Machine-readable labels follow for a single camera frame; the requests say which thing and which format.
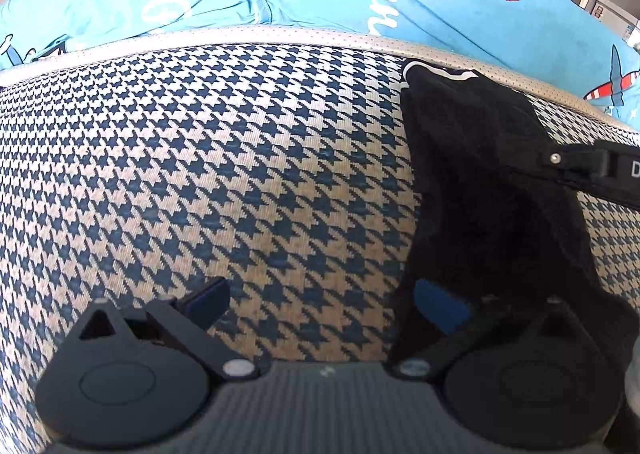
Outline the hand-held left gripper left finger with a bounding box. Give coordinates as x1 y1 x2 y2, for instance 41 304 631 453
65 277 261 381

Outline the blue white houndstooth sofa mat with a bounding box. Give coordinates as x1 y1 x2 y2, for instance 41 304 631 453
0 27 640 454

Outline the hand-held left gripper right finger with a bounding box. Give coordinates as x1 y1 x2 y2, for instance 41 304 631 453
395 281 593 382

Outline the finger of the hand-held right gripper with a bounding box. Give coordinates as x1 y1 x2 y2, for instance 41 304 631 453
539 143 610 178

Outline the black garment with white stripes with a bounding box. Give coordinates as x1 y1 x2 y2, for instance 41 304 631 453
387 59 640 375

